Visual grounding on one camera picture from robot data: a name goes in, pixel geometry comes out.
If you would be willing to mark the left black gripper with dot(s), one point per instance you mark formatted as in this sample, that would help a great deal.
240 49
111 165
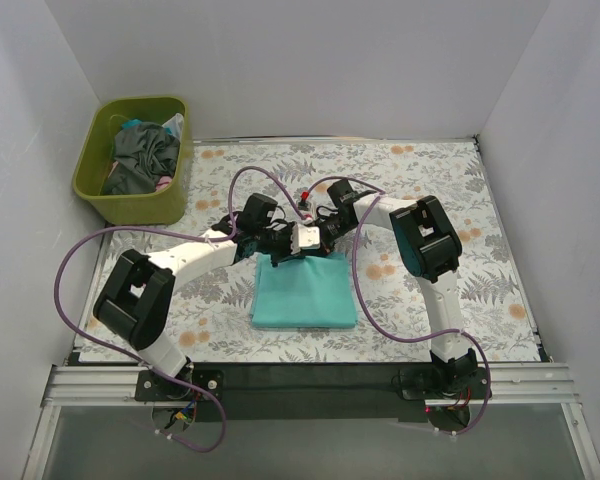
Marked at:
284 243

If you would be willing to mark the teal t shirt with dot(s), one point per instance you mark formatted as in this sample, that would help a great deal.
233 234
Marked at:
313 292

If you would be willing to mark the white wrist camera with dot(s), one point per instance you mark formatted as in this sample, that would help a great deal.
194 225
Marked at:
304 237
306 208

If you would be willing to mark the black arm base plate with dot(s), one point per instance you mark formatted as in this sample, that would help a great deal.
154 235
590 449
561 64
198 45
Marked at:
312 391

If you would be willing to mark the aluminium frame rail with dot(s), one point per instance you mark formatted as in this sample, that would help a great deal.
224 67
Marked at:
512 383

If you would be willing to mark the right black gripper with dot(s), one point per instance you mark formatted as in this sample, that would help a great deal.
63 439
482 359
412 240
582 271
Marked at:
321 235

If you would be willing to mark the green plastic laundry bin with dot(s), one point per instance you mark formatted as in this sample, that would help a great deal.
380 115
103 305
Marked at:
165 206

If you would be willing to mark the grey t shirt in bin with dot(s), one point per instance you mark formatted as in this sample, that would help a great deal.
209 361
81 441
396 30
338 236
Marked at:
143 154

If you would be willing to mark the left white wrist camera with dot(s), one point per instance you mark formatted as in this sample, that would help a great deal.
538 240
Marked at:
304 237

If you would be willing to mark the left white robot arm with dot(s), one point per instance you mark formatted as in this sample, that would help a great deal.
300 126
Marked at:
135 301

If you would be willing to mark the clear plastic bag in bin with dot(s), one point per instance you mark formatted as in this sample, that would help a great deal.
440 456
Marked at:
174 128

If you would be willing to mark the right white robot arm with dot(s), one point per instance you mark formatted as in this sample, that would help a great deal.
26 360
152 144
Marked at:
430 250

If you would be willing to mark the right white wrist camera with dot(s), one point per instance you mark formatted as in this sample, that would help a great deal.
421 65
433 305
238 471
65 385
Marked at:
306 208

